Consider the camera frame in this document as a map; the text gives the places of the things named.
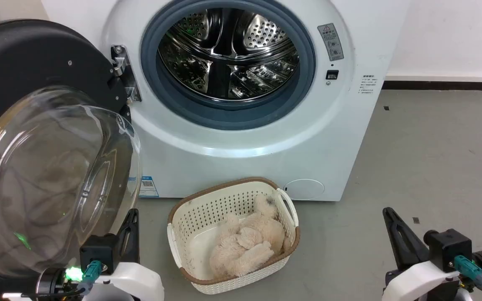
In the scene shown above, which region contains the small printed text sticker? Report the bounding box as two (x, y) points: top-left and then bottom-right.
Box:
(360, 75), (379, 95)

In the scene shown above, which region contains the grey warning label sticker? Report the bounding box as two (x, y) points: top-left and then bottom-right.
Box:
(317, 23), (345, 62)

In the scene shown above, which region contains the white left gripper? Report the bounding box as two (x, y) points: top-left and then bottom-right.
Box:
(83, 208), (165, 301)

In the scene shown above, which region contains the black washer door glass bowl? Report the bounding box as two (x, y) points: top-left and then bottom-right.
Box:
(0, 19), (142, 281)

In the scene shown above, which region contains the teal plug left camera cable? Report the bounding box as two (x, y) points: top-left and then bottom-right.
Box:
(21, 260), (104, 299)

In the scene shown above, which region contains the white front-load washing machine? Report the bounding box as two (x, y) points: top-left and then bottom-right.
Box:
(40, 0), (411, 202)

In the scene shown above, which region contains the black wall baseboard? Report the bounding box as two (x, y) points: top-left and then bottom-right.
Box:
(382, 80), (482, 92)

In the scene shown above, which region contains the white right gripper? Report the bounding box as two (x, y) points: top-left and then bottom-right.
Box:
(382, 207), (462, 301)

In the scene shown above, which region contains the metal door hinge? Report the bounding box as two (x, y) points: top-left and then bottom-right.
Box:
(110, 45), (143, 105)

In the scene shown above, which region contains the teal plug camera cable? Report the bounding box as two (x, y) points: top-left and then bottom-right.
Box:
(21, 260), (104, 299)
(454, 255), (482, 301)

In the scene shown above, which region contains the teal plug right camera cable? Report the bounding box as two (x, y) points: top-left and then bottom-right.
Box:
(454, 255), (482, 301)

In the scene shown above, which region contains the blue white energy label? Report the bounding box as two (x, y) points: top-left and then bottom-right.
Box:
(138, 176), (159, 198)

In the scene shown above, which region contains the beige plush toy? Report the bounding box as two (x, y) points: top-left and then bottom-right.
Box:
(208, 193), (292, 279)

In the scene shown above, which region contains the round white filter cover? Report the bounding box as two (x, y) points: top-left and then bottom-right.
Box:
(282, 179), (326, 201)

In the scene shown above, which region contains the cream plastic laundry basket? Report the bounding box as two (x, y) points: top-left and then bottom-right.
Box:
(167, 177), (301, 295)

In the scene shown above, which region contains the stainless steel washer drum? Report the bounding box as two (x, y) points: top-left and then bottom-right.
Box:
(157, 7), (300, 103)

